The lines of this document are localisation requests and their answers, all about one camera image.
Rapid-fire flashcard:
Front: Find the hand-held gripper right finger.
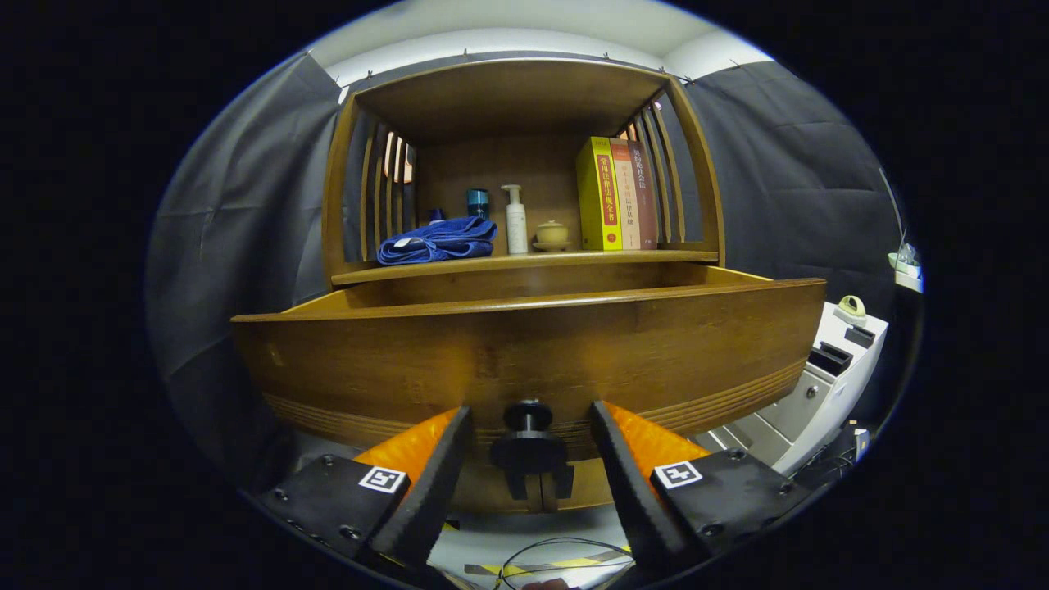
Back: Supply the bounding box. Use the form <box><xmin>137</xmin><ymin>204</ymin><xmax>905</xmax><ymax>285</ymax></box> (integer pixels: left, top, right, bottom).
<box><xmin>590</xmin><ymin>400</ymin><xmax>820</xmax><ymax>579</ymax></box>

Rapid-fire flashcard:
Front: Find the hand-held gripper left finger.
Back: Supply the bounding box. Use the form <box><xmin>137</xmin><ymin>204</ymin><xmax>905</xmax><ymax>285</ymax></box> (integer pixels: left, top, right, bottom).
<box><xmin>258</xmin><ymin>404</ymin><xmax>475</xmax><ymax>579</ymax></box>

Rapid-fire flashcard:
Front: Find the black drawer knob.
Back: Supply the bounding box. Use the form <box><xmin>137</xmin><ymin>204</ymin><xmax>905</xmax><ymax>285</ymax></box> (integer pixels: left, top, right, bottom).
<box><xmin>502</xmin><ymin>399</ymin><xmax>555</xmax><ymax>435</ymax></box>

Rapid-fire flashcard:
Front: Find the wooden drawer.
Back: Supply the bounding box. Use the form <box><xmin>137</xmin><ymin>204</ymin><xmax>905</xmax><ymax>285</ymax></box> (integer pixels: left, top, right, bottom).
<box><xmin>231</xmin><ymin>264</ymin><xmax>827</xmax><ymax>464</ymax></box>

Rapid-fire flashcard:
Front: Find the wooden cabinet door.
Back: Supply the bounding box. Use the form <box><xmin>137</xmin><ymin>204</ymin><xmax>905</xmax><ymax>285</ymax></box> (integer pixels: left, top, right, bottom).
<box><xmin>451</xmin><ymin>483</ymin><xmax>538</xmax><ymax>515</ymax></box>
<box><xmin>541</xmin><ymin>479</ymin><xmax>632</xmax><ymax>513</ymax></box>

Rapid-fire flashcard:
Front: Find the white side cabinet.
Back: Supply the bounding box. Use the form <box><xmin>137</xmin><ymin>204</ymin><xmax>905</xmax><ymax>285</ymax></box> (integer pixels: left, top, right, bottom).
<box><xmin>697</xmin><ymin>302</ymin><xmax>890</xmax><ymax>478</ymax></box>

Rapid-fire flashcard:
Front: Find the wooden countertop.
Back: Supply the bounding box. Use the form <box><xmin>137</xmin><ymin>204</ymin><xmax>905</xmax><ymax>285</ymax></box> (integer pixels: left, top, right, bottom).
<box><xmin>332</xmin><ymin>248</ymin><xmax>720</xmax><ymax>286</ymax></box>

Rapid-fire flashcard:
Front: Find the yellow black hazard tape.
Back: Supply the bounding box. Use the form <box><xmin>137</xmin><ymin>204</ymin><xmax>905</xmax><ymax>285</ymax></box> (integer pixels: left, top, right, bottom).
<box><xmin>463</xmin><ymin>556</ymin><xmax>632</xmax><ymax>579</ymax></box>

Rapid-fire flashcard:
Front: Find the blue folded towel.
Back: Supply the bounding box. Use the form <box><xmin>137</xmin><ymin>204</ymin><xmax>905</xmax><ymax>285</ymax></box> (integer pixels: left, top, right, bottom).
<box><xmin>377</xmin><ymin>216</ymin><xmax>498</xmax><ymax>266</ymax></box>

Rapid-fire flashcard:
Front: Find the beige lidded teacup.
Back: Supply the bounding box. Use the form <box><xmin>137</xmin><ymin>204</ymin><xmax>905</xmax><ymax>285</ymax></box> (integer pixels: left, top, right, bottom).
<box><xmin>533</xmin><ymin>219</ymin><xmax>573</xmax><ymax>252</ymax></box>

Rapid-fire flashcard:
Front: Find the white pump bottle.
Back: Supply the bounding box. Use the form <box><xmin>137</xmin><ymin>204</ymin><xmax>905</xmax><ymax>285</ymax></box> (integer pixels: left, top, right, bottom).
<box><xmin>501</xmin><ymin>184</ymin><xmax>529</xmax><ymax>256</ymax></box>

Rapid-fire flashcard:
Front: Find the cream orange book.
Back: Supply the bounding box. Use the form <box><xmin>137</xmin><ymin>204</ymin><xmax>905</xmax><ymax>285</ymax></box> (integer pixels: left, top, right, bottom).
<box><xmin>611</xmin><ymin>138</ymin><xmax>643</xmax><ymax>251</ymax></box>

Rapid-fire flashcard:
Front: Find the brown book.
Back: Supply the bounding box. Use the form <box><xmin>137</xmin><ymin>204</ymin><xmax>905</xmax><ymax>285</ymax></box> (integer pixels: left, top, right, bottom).
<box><xmin>627</xmin><ymin>139</ymin><xmax>659</xmax><ymax>250</ymax></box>

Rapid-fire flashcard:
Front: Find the yellow book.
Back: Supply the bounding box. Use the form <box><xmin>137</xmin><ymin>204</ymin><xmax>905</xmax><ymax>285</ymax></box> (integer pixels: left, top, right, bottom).
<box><xmin>575</xmin><ymin>137</ymin><xmax>624</xmax><ymax>252</ymax></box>

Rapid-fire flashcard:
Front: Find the black backdrop cloth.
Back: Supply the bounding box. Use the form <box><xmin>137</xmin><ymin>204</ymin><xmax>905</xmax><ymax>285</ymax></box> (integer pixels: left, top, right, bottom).
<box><xmin>148</xmin><ymin>51</ymin><xmax>906</xmax><ymax>492</ymax></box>

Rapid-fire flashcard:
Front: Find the white round table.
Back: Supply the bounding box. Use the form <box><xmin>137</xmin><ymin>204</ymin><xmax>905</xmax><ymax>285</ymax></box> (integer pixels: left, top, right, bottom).
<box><xmin>888</xmin><ymin>252</ymin><xmax>924</xmax><ymax>293</ymax></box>

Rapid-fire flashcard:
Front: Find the black floor cable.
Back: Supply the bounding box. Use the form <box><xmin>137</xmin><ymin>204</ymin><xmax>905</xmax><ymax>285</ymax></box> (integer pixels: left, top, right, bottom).
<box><xmin>492</xmin><ymin>537</ymin><xmax>636</xmax><ymax>590</ymax></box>

